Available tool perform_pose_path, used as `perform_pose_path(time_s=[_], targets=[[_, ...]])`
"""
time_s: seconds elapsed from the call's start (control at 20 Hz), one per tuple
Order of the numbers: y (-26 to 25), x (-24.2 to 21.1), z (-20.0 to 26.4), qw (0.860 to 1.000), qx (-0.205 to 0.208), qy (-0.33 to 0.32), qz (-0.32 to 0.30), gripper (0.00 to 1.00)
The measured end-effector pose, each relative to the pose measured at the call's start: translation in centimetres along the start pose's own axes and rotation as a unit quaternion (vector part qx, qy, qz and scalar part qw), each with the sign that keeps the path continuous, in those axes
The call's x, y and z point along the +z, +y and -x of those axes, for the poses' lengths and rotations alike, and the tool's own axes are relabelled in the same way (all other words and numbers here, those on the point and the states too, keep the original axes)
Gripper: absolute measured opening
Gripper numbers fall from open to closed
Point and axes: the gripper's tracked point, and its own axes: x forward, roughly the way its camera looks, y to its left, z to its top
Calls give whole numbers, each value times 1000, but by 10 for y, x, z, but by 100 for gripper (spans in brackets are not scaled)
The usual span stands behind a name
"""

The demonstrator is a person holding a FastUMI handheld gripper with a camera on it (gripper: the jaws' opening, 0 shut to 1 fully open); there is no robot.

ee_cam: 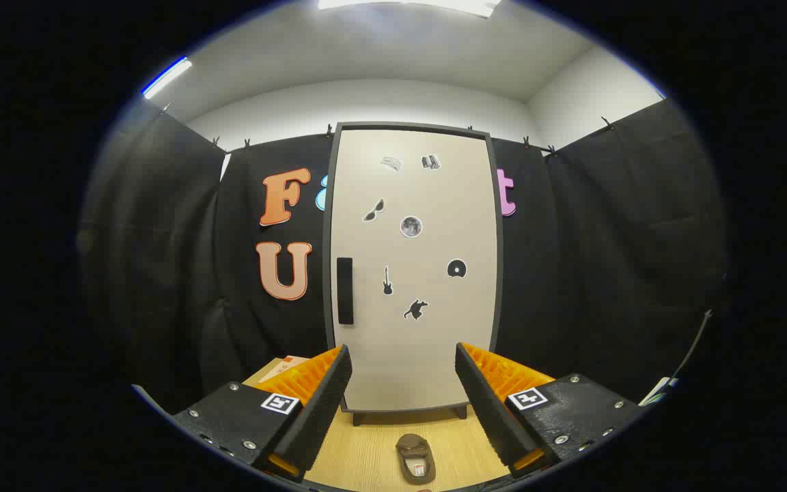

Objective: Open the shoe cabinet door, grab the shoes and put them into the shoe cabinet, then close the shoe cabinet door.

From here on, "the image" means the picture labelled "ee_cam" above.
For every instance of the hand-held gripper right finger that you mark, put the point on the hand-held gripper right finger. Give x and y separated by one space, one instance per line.
486 410

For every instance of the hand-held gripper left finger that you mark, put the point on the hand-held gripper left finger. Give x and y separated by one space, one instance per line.
322 417

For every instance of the brown fuzzy shoe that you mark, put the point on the brown fuzzy shoe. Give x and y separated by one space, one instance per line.
415 451

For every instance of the beige shoe cabinet door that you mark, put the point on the beige shoe cabinet door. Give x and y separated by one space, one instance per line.
421 342

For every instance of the dark grey shoe cabinet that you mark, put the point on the dark grey shoe cabinet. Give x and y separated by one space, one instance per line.
327 225

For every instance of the beige book with red print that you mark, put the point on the beige book with red print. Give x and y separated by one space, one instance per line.
284 363

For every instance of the black backdrop cloth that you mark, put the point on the black backdrop cloth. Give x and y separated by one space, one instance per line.
161 239

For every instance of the ceiling light strip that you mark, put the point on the ceiling light strip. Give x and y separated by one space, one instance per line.
168 76

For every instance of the ceiling light panel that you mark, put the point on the ceiling light panel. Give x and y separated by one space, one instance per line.
434 5

